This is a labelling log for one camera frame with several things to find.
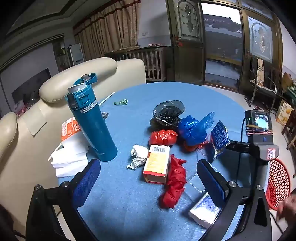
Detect cream leather sofa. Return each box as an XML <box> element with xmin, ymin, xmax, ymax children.
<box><xmin>0</xmin><ymin>57</ymin><xmax>146</xmax><ymax>232</ymax></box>

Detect glass display cabinet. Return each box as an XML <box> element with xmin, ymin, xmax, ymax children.
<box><xmin>53</xmin><ymin>38</ymin><xmax>70</xmax><ymax>70</ymax></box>

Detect beige curtains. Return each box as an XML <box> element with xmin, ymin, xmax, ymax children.
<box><xmin>73</xmin><ymin>0</ymin><xmax>141</xmax><ymax>61</ymax></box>

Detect white air conditioner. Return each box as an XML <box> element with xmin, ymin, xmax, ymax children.
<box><xmin>68</xmin><ymin>43</ymin><xmax>85</xmax><ymax>67</ymax></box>

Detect dark wooden chair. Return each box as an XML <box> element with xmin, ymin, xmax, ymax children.
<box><xmin>269</xmin><ymin>67</ymin><xmax>284</xmax><ymax>98</ymax></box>

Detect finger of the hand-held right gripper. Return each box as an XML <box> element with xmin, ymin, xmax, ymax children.
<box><xmin>226</xmin><ymin>140</ymin><xmax>262</xmax><ymax>155</ymax></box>

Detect teal thermos bottle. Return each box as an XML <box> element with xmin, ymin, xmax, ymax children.
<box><xmin>65</xmin><ymin>73</ymin><xmax>118</xmax><ymax>162</ymax></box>

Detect black plastic bag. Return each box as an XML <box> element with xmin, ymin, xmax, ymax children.
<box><xmin>150</xmin><ymin>100</ymin><xmax>186</xmax><ymax>133</ymax></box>

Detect striped towel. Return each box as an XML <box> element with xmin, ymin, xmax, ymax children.
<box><xmin>256</xmin><ymin>58</ymin><xmax>265</xmax><ymax>85</ymax></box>

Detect blue tablecloth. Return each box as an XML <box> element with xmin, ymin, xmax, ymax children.
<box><xmin>58</xmin><ymin>82</ymin><xmax>270</xmax><ymax>241</ymax></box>

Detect red plastic basket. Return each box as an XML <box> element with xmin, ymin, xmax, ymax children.
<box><xmin>265</xmin><ymin>159</ymin><xmax>291</xmax><ymax>211</ymax></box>

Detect crumpled white tissue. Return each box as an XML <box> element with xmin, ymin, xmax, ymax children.
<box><xmin>126</xmin><ymin>145</ymin><xmax>149</xmax><ymax>169</ymax></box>

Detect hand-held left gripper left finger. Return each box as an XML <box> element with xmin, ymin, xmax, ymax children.
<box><xmin>25</xmin><ymin>159</ymin><xmax>102</xmax><ymax>241</ymax></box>

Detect open brass glass door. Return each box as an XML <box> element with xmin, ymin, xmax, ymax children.
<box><xmin>166</xmin><ymin>0</ymin><xmax>206</xmax><ymax>85</ymax></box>

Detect blue plastic bag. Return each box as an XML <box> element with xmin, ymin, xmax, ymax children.
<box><xmin>178</xmin><ymin>112</ymin><xmax>215</xmax><ymax>147</ymax></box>

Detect juice carton box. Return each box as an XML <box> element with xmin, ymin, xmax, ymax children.
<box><xmin>276</xmin><ymin>101</ymin><xmax>292</xmax><ymax>127</ymax></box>

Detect wall television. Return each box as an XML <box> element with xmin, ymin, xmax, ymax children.
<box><xmin>11</xmin><ymin>68</ymin><xmax>51</xmax><ymax>105</ymax></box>

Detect clear plastic wrapper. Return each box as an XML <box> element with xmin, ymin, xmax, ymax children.
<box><xmin>188</xmin><ymin>173</ymin><xmax>208</xmax><ymax>202</ymax></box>

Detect large red plastic bag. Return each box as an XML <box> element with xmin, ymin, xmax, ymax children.
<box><xmin>159</xmin><ymin>154</ymin><xmax>187</xmax><ymax>209</ymax></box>

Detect white foil packet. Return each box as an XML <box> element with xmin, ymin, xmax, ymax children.
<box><xmin>188</xmin><ymin>196</ymin><xmax>222</xmax><ymax>229</ymax></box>

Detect small cardboard box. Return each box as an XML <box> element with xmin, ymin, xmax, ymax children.
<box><xmin>282</xmin><ymin>72</ymin><xmax>294</xmax><ymax>89</ymax></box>

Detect black metal chair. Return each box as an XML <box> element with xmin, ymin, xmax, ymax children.
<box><xmin>248</xmin><ymin>57</ymin><xmax>284</xmax><ymax>114</ymax></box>

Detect person's right hand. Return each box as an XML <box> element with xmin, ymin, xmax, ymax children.
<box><xmin>276</xmin><ymin>194</ymin><xmax>296</xmax><ymax>223</ymax></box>

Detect black cable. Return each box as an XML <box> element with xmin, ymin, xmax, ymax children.
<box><xmin>240</xmin><ymin>117</ymin><xmax>246</xmax><ymax>144</ymax></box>

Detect wooden crib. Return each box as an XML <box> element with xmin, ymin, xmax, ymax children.
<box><xmin>105</xmin><ymin>46</ymin><xmax>173</xmax><ymax>82</ymax></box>

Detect small red plastic bag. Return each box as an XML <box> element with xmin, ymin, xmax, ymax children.
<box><xmin>149</xmin><ymin>129</ymin><xmax>178</xmax><ymax>146</ymax></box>

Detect blue foil packet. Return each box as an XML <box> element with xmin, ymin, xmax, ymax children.
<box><xmin>209</xmin><ymin>120</ymin><xmax>230</xmax><ymax>159</ymax></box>

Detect dark wooden table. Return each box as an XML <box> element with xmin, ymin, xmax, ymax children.
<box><xmin>281</xmin><ymin>109</ymin><xmax>296</xmax><ymax>179</ymax></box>

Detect orange medicine box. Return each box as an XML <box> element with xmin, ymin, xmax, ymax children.
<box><xmin>143</xmin><ymin>145</ymin><xmax>170</xmax><ymax>184</ymax></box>

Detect orange and white box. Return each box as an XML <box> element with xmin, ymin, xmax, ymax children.
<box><xmin>61</xmin><ymin>117</ymin><xmax>81</xmax><ymax>142</ymax></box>

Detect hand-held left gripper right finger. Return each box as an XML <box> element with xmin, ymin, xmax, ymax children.
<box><xmin>196</xmin><ymin>159</ymin><xmax>273</xmax><ymax>241</ymax></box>

